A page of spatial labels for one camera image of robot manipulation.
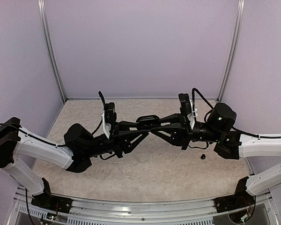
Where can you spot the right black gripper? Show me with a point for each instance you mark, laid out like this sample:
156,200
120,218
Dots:
180,129

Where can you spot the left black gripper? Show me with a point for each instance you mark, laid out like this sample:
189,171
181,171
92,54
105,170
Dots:
121,136

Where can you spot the black earbud charging case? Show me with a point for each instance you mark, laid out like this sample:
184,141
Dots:
148,122

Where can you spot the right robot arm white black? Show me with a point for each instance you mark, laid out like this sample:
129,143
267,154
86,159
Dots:
230,143

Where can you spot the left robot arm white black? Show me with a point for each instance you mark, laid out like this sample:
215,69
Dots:
73,156

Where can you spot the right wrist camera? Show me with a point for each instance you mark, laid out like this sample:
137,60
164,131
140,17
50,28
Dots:
187,109

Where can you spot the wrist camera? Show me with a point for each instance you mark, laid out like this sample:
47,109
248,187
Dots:
109,118
187,109

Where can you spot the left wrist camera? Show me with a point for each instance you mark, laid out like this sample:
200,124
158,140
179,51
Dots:
109,118

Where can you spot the right aluminium frame post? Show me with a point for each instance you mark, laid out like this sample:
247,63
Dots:
232,50

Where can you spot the aluminium frame post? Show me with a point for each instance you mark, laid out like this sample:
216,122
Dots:
50,50
232,50

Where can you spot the front aluminium rail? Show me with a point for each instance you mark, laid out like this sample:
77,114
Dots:
85,211

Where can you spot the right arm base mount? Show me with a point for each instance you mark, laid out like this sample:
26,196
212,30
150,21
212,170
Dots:
231,202

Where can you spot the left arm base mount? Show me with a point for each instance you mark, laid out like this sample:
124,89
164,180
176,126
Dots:
54,203

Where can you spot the left aluminium frame post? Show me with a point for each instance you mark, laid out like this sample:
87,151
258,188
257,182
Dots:
50,50

